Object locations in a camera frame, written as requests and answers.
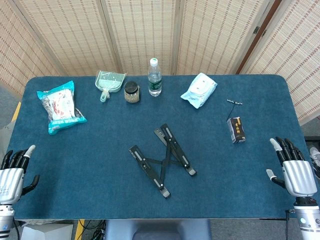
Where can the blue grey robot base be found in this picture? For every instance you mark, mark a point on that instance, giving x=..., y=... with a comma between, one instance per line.
x=157, y=230

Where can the woven bamboo folding screen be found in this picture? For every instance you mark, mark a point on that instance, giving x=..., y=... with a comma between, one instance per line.
x=140, y=37

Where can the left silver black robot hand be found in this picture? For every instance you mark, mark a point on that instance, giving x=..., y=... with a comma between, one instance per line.
x=11, y=180

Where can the teal snack bag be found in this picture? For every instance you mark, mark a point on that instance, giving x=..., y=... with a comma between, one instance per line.
x=60, y=105

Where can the green mini dustpan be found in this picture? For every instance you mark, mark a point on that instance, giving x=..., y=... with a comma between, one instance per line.
x=110, y=82

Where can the glass jar black lid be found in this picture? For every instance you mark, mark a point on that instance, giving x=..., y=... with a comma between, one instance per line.
x=131, y=93

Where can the grey sneaker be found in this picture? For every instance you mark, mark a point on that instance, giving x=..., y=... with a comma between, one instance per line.
x=315, y=162

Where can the small black carton box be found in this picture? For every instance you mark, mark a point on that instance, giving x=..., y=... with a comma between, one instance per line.
x=237, y=130

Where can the light blue wet wipes pack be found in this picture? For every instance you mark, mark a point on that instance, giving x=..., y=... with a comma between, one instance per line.
x=200, y=90

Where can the black folding laptop stand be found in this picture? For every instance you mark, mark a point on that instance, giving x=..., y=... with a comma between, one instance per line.
x=150, y=171

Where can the brown wooden post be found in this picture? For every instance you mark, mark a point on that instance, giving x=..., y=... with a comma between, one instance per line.
x=260, y=35

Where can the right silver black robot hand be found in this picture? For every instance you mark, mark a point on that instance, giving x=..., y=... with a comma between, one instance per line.
x=298, y=177

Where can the blue table mat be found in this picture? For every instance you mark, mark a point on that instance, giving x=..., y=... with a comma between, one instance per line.
x=100, y=150

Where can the clear water bottle green label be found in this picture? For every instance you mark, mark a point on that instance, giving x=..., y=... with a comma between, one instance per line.
x=155, y=82

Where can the black screen hinge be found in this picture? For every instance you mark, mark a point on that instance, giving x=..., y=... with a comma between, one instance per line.
x=264, y=33
x=256, y=30

